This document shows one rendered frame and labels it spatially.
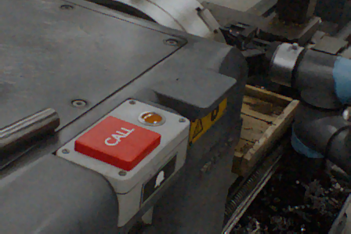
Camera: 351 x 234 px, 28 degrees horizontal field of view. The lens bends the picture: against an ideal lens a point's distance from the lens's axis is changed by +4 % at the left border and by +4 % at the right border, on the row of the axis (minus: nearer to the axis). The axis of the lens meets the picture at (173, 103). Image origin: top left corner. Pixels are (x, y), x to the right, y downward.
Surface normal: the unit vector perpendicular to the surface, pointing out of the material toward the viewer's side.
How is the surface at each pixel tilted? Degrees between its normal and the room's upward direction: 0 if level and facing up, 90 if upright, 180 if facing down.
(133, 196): 90
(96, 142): 0
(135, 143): 0
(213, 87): 0
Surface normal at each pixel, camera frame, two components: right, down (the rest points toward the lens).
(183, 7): 0.47, -0.66
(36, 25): 0.11, -0.87
